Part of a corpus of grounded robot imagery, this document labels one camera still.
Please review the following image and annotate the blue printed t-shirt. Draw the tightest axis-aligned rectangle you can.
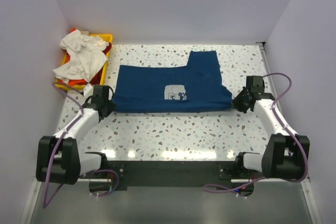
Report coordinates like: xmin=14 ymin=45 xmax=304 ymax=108
xmin=113 ymin=51 xmax=232 ymax=113

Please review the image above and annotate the red t-shirt in bin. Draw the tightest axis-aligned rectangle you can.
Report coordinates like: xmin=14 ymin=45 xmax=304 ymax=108
xmin=90 ymin=42 xmax=112 ymax=84

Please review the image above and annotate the yellow plastic bin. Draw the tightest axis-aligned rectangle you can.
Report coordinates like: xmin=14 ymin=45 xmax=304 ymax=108
xmin=56 ymin=34 xmax=113 ymax=90

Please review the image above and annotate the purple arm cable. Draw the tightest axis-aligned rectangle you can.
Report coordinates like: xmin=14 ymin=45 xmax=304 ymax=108
xmin=42 ymin=82 xmax=89 ymax=208
xmin=203 ymin=73 xmax=309 ymax=193

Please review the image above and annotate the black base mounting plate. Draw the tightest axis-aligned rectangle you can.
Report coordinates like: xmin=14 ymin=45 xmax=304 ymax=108
xmin=78 ymin=158 xmax=264 ymax=192

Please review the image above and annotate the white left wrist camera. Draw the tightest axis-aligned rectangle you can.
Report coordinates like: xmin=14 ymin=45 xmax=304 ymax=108
xmin=82 ymin=83 xmax=94 ymax=98

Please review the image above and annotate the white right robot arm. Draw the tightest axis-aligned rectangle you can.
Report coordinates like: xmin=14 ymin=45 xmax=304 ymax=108
xmin=233 ymin=76 xmax=310 ymax=182

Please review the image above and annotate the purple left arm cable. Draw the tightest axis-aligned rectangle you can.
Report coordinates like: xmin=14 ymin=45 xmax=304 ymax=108
xmin=42 ymin=82 xmax=89 ymax=208

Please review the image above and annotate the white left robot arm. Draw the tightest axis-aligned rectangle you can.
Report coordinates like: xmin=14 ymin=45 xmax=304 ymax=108
xmin=36 ymin=85 xmax=116 ymax=185

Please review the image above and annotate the white crumpled t-shirt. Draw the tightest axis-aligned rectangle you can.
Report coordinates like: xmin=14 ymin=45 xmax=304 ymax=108
xmin=53 ymin=29 xmax=110 ymax=83

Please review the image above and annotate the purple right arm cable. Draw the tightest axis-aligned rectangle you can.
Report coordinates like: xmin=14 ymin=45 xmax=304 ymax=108
xmin=203 ymin=73 xmax=309 ymax=193

